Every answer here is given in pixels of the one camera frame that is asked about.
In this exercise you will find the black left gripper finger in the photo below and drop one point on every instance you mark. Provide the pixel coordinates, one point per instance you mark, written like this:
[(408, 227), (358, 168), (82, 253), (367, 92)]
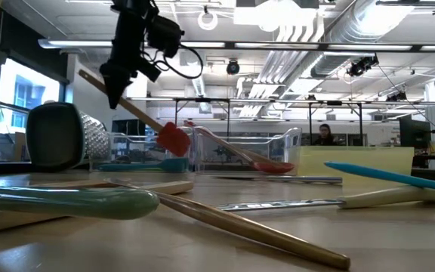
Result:
[(115, 87)]

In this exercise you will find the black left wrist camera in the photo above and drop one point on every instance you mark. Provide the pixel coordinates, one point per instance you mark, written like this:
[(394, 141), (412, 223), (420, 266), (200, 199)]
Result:
[(164, 36)]

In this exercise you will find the black ceiling-mounted device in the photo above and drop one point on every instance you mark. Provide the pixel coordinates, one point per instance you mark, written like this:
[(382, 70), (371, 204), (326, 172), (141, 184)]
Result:
[(363, 65)]

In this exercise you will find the yellow plastic bin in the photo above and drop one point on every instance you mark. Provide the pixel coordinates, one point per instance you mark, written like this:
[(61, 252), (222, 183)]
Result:
[(353, 162)]

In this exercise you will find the clear plastic bin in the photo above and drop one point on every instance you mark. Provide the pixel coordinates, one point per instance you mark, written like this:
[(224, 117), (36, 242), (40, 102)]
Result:
[(138, 145), (278, 147)]

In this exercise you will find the long overhead light bar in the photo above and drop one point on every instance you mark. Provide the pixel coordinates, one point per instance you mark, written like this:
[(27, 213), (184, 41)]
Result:
[(278, 46)]

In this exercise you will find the large window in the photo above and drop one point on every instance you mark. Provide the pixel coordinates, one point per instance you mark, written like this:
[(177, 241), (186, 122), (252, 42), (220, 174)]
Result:
[(28, 94)]

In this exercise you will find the black dome camera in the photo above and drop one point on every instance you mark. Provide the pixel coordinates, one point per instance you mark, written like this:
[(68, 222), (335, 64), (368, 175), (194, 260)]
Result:
[(233, 67)]

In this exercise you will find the blue silicone spatula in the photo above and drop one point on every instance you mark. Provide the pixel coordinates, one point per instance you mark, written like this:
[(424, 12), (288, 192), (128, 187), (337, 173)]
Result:
[(391, 177)]

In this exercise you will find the black computer monitor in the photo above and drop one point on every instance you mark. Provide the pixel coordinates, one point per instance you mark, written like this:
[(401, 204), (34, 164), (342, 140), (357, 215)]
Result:
[(414, 132)]

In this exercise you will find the black aluminium table frame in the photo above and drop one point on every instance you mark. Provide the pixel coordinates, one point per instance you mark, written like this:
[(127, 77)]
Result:
[(6, 168)]

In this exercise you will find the wooden chopstick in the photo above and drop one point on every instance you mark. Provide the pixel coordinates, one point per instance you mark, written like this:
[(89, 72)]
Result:
[(259, 230)]

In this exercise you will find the black framed workbench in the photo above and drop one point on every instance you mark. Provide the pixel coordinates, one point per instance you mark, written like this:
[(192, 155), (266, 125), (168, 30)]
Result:
[(240, 100)]

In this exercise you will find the silver ventilation duct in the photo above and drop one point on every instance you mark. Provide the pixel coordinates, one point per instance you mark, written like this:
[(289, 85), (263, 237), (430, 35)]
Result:
[(353, 30)]

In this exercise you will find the person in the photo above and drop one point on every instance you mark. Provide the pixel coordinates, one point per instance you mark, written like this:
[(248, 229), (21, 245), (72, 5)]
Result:
[(325, 136)]

